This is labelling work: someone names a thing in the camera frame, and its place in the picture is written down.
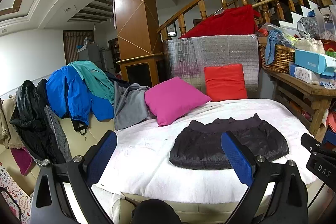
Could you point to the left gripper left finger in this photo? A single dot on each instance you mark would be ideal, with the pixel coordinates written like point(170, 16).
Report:
point(50, 201)

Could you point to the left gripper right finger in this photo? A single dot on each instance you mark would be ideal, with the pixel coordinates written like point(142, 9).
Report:
point(288, 201)

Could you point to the black quilted jacket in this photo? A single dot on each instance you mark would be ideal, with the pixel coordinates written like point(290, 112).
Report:
point(198, 146)

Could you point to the stack of folded cloths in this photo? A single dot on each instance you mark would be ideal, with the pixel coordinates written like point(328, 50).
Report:
point(331, 121)

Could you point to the wooden side table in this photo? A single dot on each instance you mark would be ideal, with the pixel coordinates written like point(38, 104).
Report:
point(308, 102)

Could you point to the black puffer coat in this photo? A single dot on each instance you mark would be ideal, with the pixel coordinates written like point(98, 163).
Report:
point(37, 125)

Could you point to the blue cardboard box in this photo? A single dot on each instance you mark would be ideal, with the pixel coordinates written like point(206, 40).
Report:
point(316, 62)

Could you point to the blue jacket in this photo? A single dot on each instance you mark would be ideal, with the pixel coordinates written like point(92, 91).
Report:
point(69, 97)

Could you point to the wicker basket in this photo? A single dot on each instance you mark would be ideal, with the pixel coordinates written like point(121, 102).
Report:
point(282, 59)

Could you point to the red snack bag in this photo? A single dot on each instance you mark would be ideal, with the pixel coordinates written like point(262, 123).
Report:
point(328, 45)

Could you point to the red square pillow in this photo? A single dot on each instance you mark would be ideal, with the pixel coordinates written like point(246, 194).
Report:
point(225, 82)

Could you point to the grey garment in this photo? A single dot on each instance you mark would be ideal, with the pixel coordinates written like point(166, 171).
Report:
point(129, 105)

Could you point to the teal shirt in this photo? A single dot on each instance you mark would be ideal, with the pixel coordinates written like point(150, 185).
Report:
point(95, 79)

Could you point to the blue cloth in basket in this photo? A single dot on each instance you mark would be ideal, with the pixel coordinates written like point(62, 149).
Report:
point(274, 38)

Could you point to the clear plastic storage bin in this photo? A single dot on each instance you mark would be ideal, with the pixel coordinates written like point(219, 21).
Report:
point(326, 21)

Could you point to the pink pillow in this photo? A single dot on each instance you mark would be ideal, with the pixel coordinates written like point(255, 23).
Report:
point(172, 99)

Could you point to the large red cushion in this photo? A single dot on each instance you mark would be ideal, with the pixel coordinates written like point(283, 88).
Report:
point(235, 21)

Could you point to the wooden pillar cabinet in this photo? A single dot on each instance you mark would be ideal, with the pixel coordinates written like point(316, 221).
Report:
point(138, 41)

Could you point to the silver foil insulation board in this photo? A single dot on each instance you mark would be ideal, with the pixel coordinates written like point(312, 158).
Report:
point(186, 58)

